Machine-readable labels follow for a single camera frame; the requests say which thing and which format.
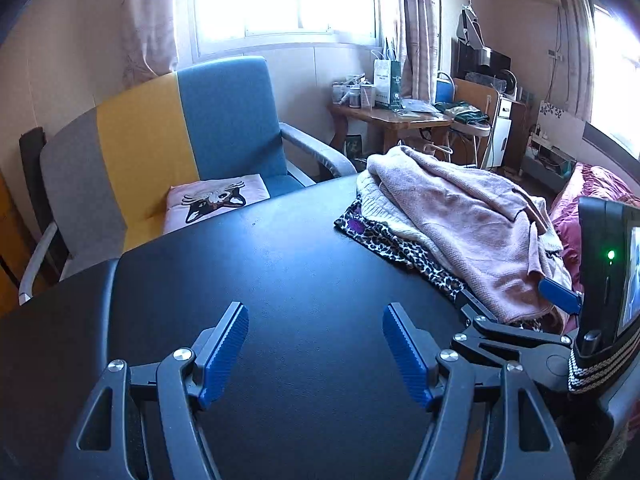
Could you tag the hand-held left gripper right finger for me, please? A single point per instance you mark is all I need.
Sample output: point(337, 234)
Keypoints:
point(407, 355)

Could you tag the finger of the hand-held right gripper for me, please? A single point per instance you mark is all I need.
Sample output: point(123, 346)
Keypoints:
point(560, 295)
point(487, 332)

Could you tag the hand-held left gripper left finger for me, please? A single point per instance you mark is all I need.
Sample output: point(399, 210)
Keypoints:
point(227, 355)

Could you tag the pink knit sweater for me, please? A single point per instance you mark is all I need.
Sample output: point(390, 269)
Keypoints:
point(450, 210)

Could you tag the dark red blanket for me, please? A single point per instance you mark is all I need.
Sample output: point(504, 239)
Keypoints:
point(590, 195)

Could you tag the leopard print garment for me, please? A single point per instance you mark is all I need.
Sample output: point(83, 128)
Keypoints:
point(385, 240)

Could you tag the cream knit sweater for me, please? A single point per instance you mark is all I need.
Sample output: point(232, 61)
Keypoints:
point(372, 205)

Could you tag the pink cat print pillow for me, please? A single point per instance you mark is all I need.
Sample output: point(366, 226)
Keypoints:
point(250, 185)

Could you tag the white small cabinet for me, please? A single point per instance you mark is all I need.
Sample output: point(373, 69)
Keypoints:
point(500, 130)

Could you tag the white floral box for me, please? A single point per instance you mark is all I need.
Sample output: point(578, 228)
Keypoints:
point(552, 111)

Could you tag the green patterned bag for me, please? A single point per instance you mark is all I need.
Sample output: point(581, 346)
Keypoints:
point(462, 111)

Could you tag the bright side window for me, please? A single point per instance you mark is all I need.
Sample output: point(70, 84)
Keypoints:
point(615, 70)

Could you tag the wooden desk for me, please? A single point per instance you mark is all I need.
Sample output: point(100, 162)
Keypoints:
point(390, 120)

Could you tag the blue chair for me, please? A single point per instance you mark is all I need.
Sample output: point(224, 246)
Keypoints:
point(444, 91)

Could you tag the grey yellow blue armchair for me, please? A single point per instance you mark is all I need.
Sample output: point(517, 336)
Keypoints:
point(225, 120)

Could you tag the pale side curtain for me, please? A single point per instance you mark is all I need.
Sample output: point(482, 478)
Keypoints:
point(575, 50)

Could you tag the wooden wardrobe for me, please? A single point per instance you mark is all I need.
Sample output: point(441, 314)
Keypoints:
point(12, 240)

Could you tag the black monitor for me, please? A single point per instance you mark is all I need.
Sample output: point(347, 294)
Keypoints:
point(475, 62)

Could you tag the green and white paper bag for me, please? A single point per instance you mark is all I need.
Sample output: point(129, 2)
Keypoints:
point(387, 82)

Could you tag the pink striped curtain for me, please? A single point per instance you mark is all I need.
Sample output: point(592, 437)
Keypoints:
point(420, 25)

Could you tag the pink patterned curtain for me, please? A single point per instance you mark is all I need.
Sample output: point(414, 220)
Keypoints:
point(150, 15)

